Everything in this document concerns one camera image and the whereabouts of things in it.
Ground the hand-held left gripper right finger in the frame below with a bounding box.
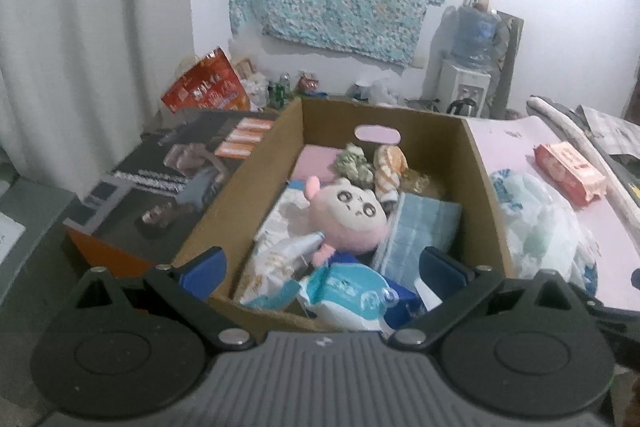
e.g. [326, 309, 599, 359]
[390, 247, 576, 350]

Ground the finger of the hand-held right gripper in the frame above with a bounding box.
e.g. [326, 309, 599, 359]
[570, 284, 640, 342]

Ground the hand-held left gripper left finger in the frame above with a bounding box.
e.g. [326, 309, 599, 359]
[72, 247, 256, 350]

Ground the blue checked towel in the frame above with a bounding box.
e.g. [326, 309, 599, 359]
[371, 191, 464, 284]

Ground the cardboard box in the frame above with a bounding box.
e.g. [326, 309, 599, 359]
[171, 96, 517, 334]

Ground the white tissue pack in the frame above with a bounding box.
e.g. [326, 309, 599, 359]
[239, 191, 327, 309]

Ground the gold packet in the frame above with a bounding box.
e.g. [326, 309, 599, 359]
[399, 166, 447, 201]

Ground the blue and white wipes pack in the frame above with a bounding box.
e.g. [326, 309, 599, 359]
[299, 263, 402, 334]

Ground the clear plastic tissue bag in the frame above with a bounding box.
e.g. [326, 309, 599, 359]
[489, 168, 599, 294]

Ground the pink plush toy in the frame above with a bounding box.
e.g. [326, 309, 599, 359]
[303, 175, 391, 267]

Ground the orange striped white cloth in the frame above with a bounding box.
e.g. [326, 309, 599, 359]
[373, 145, 409, 204]

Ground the green floral scrunchie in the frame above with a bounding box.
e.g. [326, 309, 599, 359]
[333, 143, 377, 186]

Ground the pink sponge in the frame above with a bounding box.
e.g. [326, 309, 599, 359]
[291, 145, 344, 186]

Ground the pink wet wipes pack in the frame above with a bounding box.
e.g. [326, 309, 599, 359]
[531, 141, 608, 208]

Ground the dark printed carton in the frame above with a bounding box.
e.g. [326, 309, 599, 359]
[61, 108, 279, 279]

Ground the red snack bag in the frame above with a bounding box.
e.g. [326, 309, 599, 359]
[160, 47, 252, 114]

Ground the checked blanket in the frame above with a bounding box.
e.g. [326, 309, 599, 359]
[574, 103, 640, 154]

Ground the green bottle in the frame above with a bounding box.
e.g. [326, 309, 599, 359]
[269, 73, 292, 106]

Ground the white plastic bag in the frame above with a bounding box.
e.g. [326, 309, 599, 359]
[349, 76, 402, 106]

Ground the grey board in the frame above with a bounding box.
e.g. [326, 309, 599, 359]
[491, 8, 526, 121]

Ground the blue water bottle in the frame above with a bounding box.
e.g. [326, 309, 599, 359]
[451, 3, 512, 71]

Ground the white curtain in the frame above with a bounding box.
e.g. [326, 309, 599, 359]
[0, 0, 197, 190]

